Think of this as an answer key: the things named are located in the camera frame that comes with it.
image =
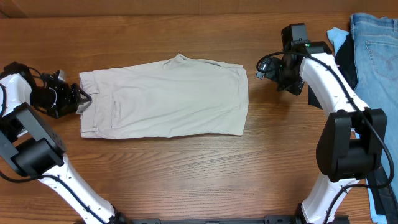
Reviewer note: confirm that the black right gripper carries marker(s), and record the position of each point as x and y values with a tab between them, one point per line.
295	86

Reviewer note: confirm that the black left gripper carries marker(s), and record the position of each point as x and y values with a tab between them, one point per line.
70	101

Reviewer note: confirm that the beige khaki shorts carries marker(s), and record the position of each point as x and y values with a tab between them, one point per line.
175	97

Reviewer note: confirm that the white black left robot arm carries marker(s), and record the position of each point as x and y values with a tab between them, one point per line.
31	147

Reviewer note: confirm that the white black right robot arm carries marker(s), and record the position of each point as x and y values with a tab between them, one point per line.
352	141

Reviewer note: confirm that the light blue garment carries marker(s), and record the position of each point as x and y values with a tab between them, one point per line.
337	37

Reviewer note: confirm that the blue denim jeans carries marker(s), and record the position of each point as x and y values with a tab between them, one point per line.
375	57

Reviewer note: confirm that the brown cardboard backboard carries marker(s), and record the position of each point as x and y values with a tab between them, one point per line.
83	8

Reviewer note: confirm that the black printed t-shirt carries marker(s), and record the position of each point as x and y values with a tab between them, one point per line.
344	57

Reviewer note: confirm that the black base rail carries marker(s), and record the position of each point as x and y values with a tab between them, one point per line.
217	220

